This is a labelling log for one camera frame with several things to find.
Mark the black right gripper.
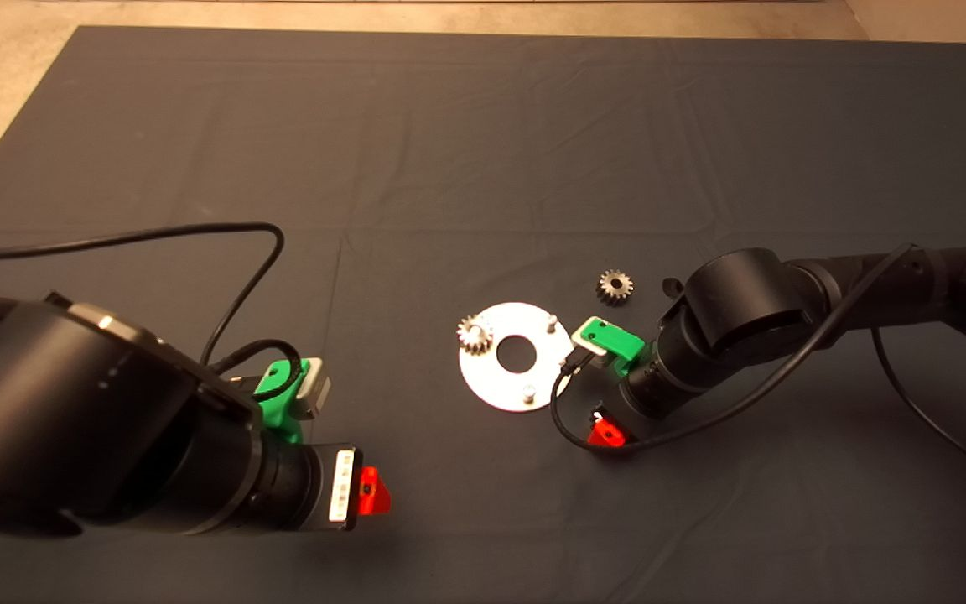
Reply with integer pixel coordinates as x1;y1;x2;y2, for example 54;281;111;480
588;348;706;450

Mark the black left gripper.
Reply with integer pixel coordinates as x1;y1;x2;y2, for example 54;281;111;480
261;443;392;533

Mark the round metal carrier plate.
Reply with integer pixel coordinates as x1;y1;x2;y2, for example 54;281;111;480
458;302;574;413

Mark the dark grey table cloth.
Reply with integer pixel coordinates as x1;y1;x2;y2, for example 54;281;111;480
0;25;966;604

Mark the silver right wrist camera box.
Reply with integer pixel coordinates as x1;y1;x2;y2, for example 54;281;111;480
571;315;628;374

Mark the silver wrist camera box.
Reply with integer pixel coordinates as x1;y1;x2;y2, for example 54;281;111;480
294;357;331;420
571;315;628;374

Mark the green right camera mount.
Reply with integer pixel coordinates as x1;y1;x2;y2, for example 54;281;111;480
579;317;647;374

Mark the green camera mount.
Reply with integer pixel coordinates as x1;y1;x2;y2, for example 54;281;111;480
252;359;312;444
579;317;647;374

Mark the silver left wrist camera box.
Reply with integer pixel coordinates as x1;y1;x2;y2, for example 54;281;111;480
294;357;331;420

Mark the green left camera mount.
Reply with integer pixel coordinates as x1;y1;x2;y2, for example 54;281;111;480
252;359;312;444

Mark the black left camera cable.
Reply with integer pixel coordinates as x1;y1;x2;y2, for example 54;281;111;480
0;221;309;404

